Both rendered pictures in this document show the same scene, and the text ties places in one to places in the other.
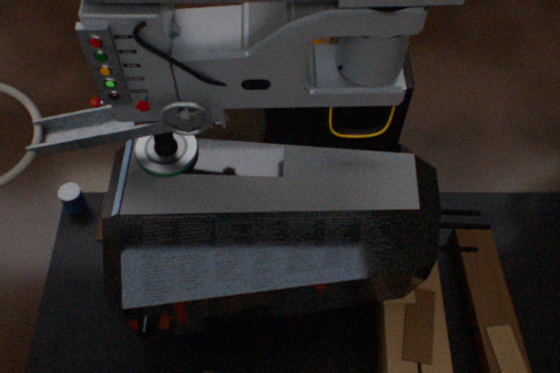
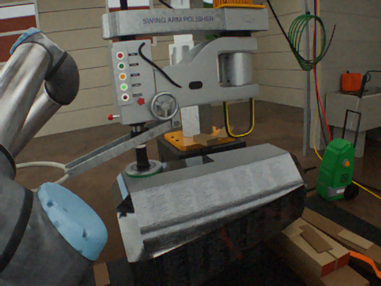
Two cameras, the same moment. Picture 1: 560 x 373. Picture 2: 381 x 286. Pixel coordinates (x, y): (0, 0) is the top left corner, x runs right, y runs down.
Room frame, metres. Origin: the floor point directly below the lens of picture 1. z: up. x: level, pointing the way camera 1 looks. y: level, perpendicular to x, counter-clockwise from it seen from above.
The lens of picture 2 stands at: (-0.26, 0.66, 1.42)
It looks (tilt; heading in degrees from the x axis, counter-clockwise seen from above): 17 degrees down; 339
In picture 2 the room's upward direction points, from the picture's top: 5 degrees counter-clockwise
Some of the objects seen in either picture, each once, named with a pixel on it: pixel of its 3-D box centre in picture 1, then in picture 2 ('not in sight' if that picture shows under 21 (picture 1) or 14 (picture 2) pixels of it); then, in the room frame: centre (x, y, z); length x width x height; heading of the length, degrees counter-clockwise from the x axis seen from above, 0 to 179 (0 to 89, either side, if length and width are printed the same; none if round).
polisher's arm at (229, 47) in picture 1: (278, 55); (199, 79); (1.26, -0.01, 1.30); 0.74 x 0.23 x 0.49; 91
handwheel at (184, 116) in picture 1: (186, 109); (162, 105); (1.15, 0.26, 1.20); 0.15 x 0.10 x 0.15; 91
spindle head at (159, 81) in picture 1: (168, 48); (146, 82); (1.27, 0.30, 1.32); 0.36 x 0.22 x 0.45; 91
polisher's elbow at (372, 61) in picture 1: (373, 39); (237, 68); (1.28, -0.27, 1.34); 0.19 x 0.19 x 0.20
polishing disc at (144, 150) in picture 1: (166, 147); (143, 167); (1.27, 0.38, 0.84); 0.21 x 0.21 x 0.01
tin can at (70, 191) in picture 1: (72, 198); not in sight; (1.52, 0.96, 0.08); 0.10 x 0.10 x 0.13
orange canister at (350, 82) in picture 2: not in sight; (353, 81); (2.47, -3.07, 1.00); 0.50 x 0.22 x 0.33; 91
